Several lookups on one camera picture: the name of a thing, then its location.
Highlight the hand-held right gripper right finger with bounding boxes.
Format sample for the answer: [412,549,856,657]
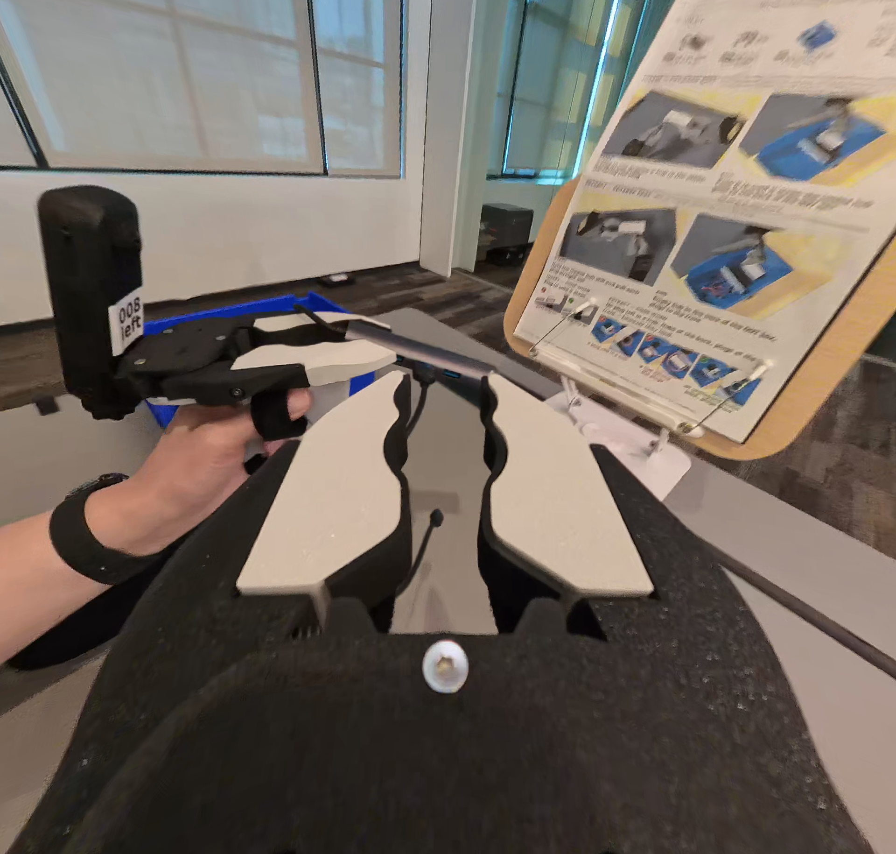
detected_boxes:
[478,374,655,599]

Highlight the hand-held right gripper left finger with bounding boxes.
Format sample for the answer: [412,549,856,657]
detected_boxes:
[237,371,415,599]

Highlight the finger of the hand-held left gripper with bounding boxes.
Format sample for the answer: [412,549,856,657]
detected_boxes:
[252,311,393,340]
[231,341,399,387]

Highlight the grey USB cable plug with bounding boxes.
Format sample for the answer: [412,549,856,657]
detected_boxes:
[293,303,350,342]

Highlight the blue plastic bin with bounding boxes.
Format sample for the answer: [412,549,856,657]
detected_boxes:
[143,292,377,429]

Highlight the dark grey usb hub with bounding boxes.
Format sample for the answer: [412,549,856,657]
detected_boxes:
[343,325,499,384]

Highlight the black usb cable blue plugs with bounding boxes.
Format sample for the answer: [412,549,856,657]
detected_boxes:
[400,366,447,590]

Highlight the person's left hand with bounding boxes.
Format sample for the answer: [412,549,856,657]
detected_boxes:
[91,388,314,554]

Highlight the black low cabinet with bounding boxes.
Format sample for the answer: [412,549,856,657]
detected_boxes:
[479,203,535,267]

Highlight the large gridded window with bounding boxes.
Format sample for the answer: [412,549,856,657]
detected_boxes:
[0,0,405,177]

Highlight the black wristband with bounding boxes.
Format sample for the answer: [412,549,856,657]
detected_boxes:
[49,473,179,586]

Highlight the white stand with wooden board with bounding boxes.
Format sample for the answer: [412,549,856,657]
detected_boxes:
[503,0,896,503]

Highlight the black textured cushion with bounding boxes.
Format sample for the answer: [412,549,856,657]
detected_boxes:
[7,539,183,673]

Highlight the printed instruction sheet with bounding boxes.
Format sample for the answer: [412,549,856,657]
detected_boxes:
[514,0,896,445]

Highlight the narrow side window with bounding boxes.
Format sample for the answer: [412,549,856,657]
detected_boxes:
[503,0,660,180]

